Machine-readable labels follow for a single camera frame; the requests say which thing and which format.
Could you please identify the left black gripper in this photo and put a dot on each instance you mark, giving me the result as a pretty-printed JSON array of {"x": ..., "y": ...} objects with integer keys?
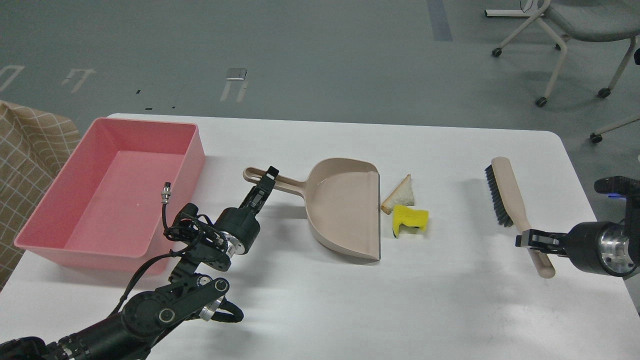
[{"x": 241, "y": 223}]

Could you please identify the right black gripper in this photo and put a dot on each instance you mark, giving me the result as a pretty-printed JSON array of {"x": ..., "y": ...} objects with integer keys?
[{"x": 594, "y": 247}]

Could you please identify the beige hand brush black bristles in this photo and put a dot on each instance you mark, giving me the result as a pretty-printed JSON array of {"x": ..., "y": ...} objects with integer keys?
[{"x": 508, "y": 204}]

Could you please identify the beige plastic dustpan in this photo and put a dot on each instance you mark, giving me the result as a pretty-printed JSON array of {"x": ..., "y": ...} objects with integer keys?
[{"x": 342, "y": 203}]

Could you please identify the yellow sponge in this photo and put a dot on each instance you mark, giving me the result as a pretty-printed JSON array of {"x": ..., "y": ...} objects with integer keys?
[{"x": 403, "y": 215}]

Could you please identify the bread slice piece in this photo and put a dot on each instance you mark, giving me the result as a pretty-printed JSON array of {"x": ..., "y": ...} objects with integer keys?
[{"x": 402, "y": 195}]

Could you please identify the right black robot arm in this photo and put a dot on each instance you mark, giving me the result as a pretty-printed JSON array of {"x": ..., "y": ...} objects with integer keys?
[{"x": 627, "y": 189}]

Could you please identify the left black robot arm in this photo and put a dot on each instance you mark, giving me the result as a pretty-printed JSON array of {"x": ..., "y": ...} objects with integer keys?
[{"x": 139, "y": 322}]

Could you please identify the pink plastic bin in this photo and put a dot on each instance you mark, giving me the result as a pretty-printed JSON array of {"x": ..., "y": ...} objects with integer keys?
[{"x": 104, "y": 208}]

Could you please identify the metal floor plate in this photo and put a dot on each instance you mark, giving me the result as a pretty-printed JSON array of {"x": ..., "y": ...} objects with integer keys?
[{"x": 236, "y": 74}]

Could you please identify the person dark sleeve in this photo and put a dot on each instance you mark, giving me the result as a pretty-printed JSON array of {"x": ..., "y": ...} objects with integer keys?
[{"x": 636, "y": 57}]

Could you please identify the grey office chair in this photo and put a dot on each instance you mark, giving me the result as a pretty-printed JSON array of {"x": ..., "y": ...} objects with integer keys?
[{"x": 587, "y": 21}]

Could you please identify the beige checkered cloth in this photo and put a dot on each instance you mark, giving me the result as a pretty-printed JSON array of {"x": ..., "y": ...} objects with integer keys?
[{"x": 34, "y": 146}]

